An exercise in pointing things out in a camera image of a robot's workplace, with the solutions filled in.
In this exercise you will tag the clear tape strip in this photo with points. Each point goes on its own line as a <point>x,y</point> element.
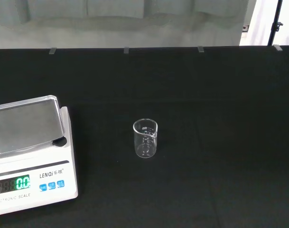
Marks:
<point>126,50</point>
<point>201,49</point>
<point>278,47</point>
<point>53,51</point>

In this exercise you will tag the white wall socket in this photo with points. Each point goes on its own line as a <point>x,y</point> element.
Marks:
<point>245,27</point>

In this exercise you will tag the black bench cloth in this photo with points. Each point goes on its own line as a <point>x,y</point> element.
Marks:
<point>182,118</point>

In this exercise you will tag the white electronic balance steel pan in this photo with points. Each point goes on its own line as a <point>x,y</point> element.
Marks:
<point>28,147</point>

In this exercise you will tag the black tripod stand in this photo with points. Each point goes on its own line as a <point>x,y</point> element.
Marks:
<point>275,23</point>

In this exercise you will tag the grey sofa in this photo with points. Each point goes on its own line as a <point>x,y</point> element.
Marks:
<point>111,23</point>

